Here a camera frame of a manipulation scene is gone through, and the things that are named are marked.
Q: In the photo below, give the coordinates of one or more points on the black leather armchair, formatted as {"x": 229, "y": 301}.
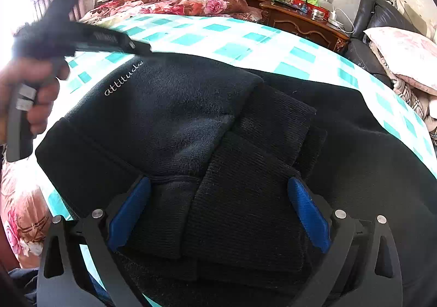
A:
{"x": 385, "y": 16}

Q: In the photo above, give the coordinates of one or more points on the round metal tin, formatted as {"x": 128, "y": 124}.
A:
{"x": 318, "y": 13}

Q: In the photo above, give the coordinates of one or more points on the green bag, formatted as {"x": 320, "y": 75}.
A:
{"x": 311, "y": 0}

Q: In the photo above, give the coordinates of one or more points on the teal checked tablecloth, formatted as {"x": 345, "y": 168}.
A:
{"x": 222, "y": 40}

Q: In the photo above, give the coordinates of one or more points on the black pants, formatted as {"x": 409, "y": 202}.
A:
{"x": 170, "y": 115}

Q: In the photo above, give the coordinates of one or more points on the large pink floral pillow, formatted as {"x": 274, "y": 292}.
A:
{"x": 406, "y": 54}

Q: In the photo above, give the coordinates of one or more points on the pink floral bedsheet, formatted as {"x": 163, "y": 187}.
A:
{"x": 24, "y": 211}

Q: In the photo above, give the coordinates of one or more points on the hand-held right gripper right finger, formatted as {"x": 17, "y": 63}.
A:
{"x": 309, "y": 214}

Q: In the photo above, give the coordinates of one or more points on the red box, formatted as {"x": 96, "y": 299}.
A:
{"x": 299, "y": 3}

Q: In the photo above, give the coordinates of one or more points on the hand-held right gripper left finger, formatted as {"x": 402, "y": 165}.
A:
{"x": 131, "y": 214}

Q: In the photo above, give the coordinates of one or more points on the person's left hand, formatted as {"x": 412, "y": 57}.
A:
{"x": 46, "y": 98}

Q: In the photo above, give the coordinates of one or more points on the dark wooden nightstand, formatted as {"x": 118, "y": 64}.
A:
{"x": 300, "y": 25}

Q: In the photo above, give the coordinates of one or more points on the plaid blanket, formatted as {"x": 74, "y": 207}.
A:
{"x": 406, "y": 98}

